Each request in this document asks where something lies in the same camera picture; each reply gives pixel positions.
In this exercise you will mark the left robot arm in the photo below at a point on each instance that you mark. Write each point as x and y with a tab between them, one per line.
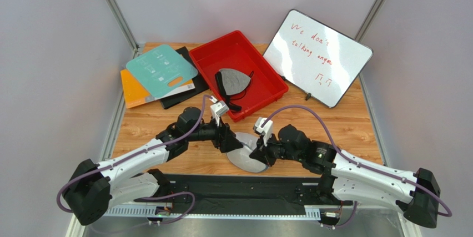
94	188

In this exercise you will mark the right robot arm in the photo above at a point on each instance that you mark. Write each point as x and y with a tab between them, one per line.
345	177

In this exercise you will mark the white whiteboard with writing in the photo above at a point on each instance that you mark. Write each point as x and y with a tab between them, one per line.
316	58

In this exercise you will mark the grey black bra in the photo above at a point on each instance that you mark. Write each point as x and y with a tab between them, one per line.
232	85

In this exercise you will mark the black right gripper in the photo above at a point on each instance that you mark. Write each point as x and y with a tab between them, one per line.
267	150

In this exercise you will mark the teal cutting board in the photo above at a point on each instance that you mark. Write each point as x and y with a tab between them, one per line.
161	70

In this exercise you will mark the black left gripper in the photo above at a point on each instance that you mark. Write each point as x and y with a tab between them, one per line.
225	138

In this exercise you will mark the black folder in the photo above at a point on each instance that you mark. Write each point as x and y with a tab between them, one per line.
198	81

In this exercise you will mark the white mesh laundry bag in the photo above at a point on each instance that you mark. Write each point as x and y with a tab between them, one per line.
240	157

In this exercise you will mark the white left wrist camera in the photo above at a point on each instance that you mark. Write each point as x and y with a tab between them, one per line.
217	109

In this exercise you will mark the orange folder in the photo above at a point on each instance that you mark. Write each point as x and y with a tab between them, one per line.
135	94

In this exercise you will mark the red plastic tray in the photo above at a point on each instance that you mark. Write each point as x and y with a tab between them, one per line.
234	51

